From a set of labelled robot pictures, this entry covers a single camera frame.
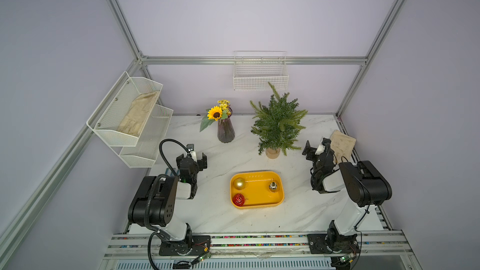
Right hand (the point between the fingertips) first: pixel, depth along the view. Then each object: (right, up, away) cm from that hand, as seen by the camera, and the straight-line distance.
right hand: (317, 145), depth 96 cm
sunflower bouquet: (-52, +16, -7) cm, 55 cm away
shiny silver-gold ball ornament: (-25, -18, -10) cm, 32 cm away
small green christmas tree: (-24, +10, -17) cm, 31 cm away
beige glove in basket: (-85, +15, -15) cm, 88 cm away
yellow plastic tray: (-31, -16, -5) cm, 35 cm away
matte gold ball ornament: (-41, -17, -10) cm, 45 cm away
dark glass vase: (-48, +8, +3) cm, 49 cm away
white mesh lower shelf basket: (-89, -4, -3) cm, 89 cm away
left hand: (-65, -6, -1) cm, 65 cm away
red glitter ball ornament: (-41, -23, -15) cm, 49 cm away
